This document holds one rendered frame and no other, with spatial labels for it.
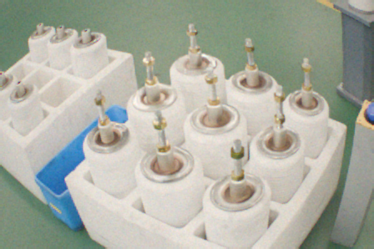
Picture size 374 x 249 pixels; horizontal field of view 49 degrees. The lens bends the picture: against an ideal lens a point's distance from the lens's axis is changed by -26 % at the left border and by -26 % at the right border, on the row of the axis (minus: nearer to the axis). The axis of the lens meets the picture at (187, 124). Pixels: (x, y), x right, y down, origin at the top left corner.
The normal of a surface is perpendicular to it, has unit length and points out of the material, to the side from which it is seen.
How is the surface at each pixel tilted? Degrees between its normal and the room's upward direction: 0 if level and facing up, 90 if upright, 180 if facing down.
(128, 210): 0
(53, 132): 90
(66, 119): 90
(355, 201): 90
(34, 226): 0
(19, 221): 0
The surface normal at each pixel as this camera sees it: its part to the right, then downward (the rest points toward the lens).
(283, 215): -0.11, -0.79
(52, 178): 0.79, 0.27
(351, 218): -0.58, 0.54
